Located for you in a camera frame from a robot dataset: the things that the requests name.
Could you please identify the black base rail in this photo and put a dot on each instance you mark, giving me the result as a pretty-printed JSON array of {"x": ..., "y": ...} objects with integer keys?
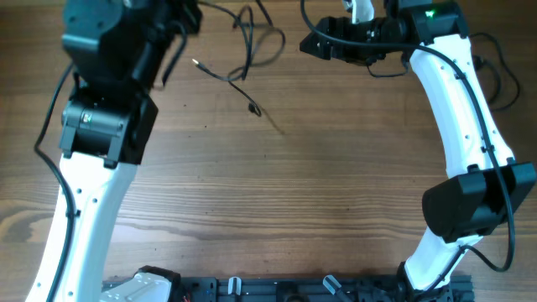
[{"x": 376, "y": 289}]

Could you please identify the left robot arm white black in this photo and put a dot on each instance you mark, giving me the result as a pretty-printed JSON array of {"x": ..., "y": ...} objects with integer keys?
[{"x": 116, "y": 51}]

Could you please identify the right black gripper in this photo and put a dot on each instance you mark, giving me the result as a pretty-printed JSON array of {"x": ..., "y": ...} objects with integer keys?
[{"x": 338, "y": 51}]

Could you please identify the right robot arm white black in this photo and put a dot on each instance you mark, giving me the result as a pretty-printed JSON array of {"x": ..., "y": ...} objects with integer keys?
[{"x": 485, "y": 184}]

